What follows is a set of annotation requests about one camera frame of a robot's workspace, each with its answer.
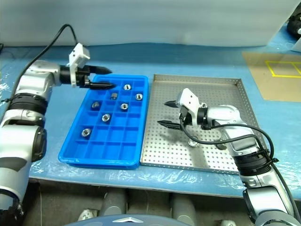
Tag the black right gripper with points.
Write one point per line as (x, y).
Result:
(185, 116)

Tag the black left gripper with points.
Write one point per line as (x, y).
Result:
(82, 76)

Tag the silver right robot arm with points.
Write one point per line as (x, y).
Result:
(225, 115)

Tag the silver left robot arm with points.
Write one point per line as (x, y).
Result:
(35, 75)

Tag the perforated steel tray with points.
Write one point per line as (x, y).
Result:
(164, 146)

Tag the blue compartment tray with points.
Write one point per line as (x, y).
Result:
(113, 146)

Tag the metal roller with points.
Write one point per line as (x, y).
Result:
(86, 132)
(124, 106)
(193, 142)
(95, 105)
(114, 96)
(127, 87)
(106, 117)
(139, 96)

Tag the blue plastic table cover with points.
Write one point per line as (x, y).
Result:
(211, 61)

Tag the white foam backdrop sheet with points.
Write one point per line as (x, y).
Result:
(150, 21)

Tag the brown cardboard sheet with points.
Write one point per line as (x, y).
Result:
(258, 84)

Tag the grey rounded shape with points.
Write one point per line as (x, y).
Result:
(115, 202)
(183, 209)

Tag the yellow tape outline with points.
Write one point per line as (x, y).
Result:
(270, 69)

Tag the blue-grey rounded shape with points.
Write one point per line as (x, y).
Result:
(122, 221)

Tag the small silver fitting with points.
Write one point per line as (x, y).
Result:
(225, 223)
(87, 214)

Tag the black rounded device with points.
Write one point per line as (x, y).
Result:
(292, 26)

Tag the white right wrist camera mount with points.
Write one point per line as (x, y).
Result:
(188, 99)

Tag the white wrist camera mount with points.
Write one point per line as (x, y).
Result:
(80, 55)
(188, 99)

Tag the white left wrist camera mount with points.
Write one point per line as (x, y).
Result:
(80, 55)

